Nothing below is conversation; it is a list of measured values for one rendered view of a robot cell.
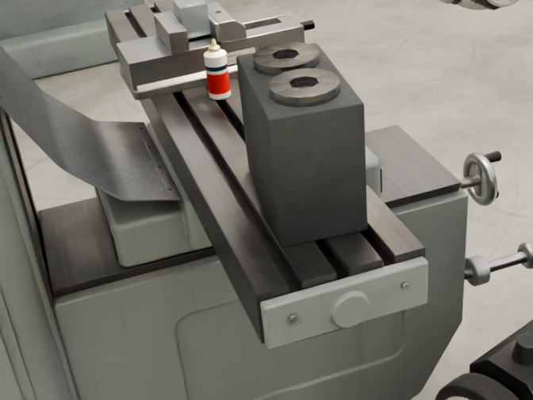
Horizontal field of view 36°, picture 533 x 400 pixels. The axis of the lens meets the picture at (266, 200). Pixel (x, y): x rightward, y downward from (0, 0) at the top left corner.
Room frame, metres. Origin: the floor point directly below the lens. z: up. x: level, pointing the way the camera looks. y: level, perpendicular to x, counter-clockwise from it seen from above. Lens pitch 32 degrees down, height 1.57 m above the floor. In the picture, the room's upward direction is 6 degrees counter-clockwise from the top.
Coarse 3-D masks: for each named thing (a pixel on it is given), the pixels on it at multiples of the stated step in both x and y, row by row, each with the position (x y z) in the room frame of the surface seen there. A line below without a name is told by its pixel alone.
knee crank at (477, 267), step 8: (520, 248) 1.36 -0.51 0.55; (528, 248) 1.34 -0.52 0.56; (472, 256) 1.33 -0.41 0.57; (480, 256) 1.33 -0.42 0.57; (504, 256) 1.34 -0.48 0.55; (512, 256) 1.34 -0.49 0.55; (520, 256) 1.34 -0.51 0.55; (528, 256) 1.33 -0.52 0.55; (472, 264) 1.31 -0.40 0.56; (480, 264) 1.30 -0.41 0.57; (488, 264) 1.32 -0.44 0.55; (496, 264) 1.32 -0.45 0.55; (504, 264) 1.32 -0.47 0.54; (512, 264) 1.33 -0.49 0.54; (528, 264) 1.33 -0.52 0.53; (472, 272) 1.31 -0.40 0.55; (480, 272) 1.29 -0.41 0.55; (488, 272) 1.30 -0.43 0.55; (472, 280) 1.31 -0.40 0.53; (480, 280) 1.29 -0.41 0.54; (488, 280) 1.29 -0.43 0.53
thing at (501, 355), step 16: (512, 336) 1.06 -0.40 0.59; (528, 336) 1.00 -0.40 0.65; (496, 352) 1.00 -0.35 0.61; (512, 352) 0.99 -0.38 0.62; (528, 352) 0.97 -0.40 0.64; (480, 368) 1.00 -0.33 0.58; (496, 368) 0.97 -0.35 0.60; (512, 368) 0.96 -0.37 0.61; (528, 368) 0.96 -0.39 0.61; (512, 384) 0.95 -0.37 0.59; (528, 384) 0.93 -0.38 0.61
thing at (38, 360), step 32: (0, 128) 1.09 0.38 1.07; (0, 160) 1.07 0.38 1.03; (0, 192) 1.05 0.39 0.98; (0, 224) 1.04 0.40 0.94; (32, 224) 1.11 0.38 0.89; (0, 256) 1.03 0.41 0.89; (32, 256) 1.07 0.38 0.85; (0, 288) 1.03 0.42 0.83; (32, 288) 1.05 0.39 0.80; (0, 320) 1.02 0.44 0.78; (32, 320) 1.04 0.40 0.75; (0, 352) 1.01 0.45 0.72; (32, 352) 1.03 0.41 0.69; (64, 352) 1.08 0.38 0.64; (0, 384) 1.00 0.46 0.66; (32, 384) 1.02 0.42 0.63; (64, 384) 1.06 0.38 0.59
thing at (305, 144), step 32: (256, 64) 1.02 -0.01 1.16; (288, 64) 1.00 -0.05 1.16; (320, 64) 1.02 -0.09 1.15; (256, 96) 0.95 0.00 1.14; (288, 96) 0.90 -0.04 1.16; (320, 96) 0.90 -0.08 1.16; (352, 96) 0.91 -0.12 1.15; (256, 128) 0.97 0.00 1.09; (288, 128) 0.88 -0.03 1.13; (320, 128) 0.88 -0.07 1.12; (352, 128) 0.89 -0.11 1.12; (256, 160) 1.00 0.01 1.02; (288, 160) 0.88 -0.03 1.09; (320, 160) 0.88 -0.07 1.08; (352, 160) 0.89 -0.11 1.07; (288, 192) 0.88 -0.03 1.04; (320, 192) 0.88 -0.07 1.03; (352, 192) 0.89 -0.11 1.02; (288, 224) 0.88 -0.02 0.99; (320, 224) 0.88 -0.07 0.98; (352, 224) 0.89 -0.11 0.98
